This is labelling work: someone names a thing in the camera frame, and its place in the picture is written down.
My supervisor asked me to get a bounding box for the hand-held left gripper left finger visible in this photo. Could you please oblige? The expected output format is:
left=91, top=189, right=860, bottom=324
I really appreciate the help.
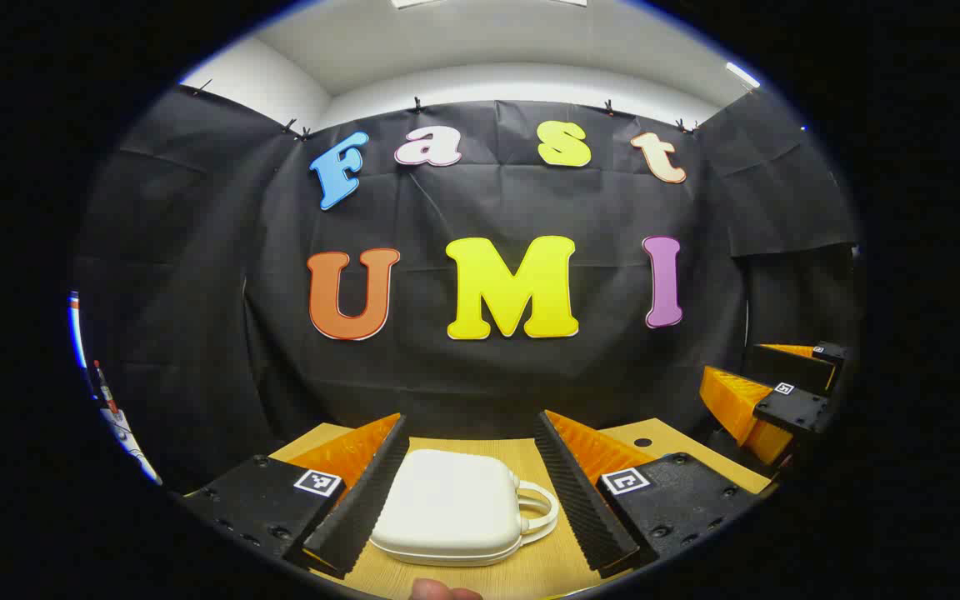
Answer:
left=182, top=412, right=411, bottom=580

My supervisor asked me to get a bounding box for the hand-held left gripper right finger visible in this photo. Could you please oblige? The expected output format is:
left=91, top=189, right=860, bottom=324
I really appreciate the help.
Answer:
left=534, top=410, right=763, bottom=578

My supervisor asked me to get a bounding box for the white hard-shell suitcase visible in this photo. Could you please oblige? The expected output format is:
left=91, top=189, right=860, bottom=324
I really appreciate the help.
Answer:
left=369, top=450, right=560, bottom=568

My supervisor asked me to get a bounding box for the white side table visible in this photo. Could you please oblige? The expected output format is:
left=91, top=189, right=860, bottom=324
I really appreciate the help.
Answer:
left=101, top=408, right=163, bottom=486

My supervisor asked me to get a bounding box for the red bottle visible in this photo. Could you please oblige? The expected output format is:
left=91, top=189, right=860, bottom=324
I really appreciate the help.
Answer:
left=93, top=360, right=120, bottom=418

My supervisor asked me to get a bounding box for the computer monitor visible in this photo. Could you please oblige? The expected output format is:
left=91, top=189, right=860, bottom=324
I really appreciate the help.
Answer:
left=67, top=290, right=88, bottom=369

